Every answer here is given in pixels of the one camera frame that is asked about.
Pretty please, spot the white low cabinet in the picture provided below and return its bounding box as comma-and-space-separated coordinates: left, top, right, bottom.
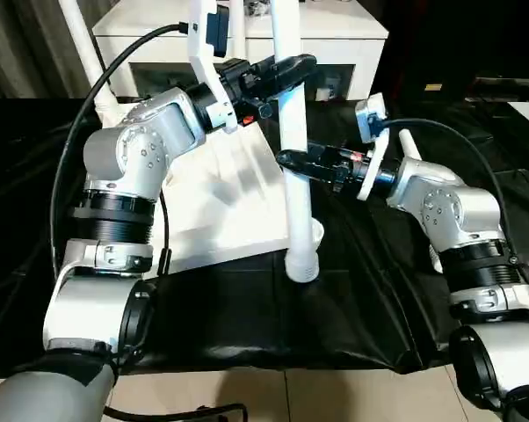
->
91, 0, 390, 104

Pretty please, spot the white plastic table top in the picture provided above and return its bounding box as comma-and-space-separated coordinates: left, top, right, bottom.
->
92, 92, 327, 277

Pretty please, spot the thick black looped cable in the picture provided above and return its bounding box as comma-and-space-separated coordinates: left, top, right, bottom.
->
103, 401, 251, 422

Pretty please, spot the black mat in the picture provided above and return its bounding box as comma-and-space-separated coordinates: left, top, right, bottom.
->
0, 96, 529, 375

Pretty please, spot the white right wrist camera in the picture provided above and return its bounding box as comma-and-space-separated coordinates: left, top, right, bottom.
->
354, 92, 392, 202

